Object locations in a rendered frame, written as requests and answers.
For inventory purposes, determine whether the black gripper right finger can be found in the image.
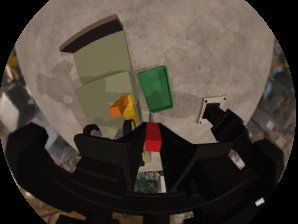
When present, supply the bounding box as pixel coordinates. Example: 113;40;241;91
158;124;234;193

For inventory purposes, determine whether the small green-topped trolley with black wheels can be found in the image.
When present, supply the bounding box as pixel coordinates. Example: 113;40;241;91
82;120;146;167

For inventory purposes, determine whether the red-headed pin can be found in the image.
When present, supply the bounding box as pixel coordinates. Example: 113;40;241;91
145;113;162;152

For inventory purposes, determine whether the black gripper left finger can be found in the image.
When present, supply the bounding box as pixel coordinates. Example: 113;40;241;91
73;123;148;192

